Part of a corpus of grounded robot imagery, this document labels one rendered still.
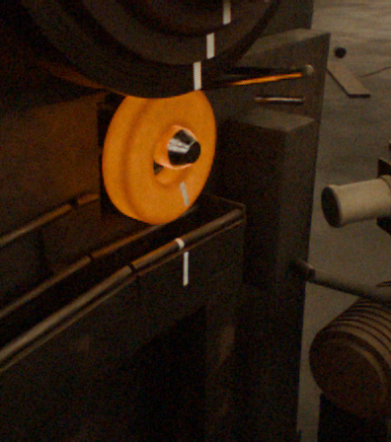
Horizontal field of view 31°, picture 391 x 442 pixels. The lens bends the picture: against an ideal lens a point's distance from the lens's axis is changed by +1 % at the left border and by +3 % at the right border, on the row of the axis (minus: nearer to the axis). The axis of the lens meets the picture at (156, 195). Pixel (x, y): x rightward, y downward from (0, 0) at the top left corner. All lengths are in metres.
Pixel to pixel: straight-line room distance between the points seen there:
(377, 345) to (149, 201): 0.40
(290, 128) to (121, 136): 0.28
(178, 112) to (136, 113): 0.06
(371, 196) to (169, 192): 0.35
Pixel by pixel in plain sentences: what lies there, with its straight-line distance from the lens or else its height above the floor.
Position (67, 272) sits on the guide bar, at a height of 0.70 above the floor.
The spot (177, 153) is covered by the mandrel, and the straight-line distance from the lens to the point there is 0.72.
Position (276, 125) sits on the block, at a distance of 0.91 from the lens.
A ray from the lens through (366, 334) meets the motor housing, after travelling 1.00.
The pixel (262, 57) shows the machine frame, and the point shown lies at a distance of 1.01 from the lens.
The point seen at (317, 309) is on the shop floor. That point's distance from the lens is 2.09.
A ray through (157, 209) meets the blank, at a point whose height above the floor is 0.76.
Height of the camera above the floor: 1.05
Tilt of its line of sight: 22 degrees down
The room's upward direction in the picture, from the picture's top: straight up
